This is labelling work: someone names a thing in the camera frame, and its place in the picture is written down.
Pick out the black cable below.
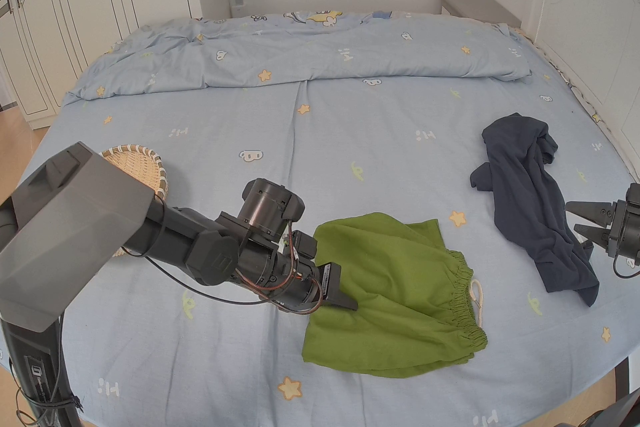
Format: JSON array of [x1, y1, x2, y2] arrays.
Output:
[[142, 192, 326, 316], [612, 254, 640, 280]]

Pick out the round woven basket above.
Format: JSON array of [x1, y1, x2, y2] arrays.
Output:
[[100, 144, 170, 258]]

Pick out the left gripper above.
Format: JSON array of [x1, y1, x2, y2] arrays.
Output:
[[274, 260, 359, 315]]

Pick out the pale blue quilt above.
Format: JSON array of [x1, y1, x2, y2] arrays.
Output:
[[62, 10, 533, 108]]

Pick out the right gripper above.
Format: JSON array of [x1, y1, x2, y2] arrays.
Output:
[[565, 200, 640, 266]]

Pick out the grey bedside table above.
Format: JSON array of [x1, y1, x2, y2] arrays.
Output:
[[436, 0, 522, 29]]

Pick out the bed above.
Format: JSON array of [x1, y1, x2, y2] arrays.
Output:
[[0, 0, 640, 427]]

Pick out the white wardrobe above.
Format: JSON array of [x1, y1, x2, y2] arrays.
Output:
[[0, 0, 203, 130]]

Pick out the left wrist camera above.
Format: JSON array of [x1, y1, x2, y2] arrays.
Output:
[[291, 229, 319, 262]]

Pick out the dark blue garment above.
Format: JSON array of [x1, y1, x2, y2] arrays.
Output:
[[470, 113, 600, 307]]

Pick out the green shorts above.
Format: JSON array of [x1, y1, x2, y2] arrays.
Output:
[[301, 212, 488, 378]]

